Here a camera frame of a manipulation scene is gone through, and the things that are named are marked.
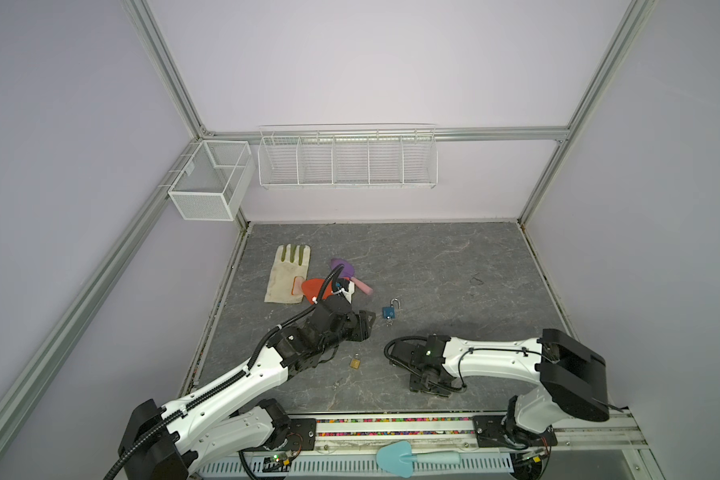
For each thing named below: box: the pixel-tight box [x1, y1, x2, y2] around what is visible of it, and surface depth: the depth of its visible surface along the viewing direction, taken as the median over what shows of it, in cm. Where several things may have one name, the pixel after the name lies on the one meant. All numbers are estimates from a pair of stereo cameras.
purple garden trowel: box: [330, 258, 374, 295], surface depth 108 cm
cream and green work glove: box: [264, 244, 311, 304], surface depth 108 cm
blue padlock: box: [382, 298, 401, 319], surface depth 97 cm
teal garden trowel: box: [376, 440, 461, 478], surface depth 72 cm
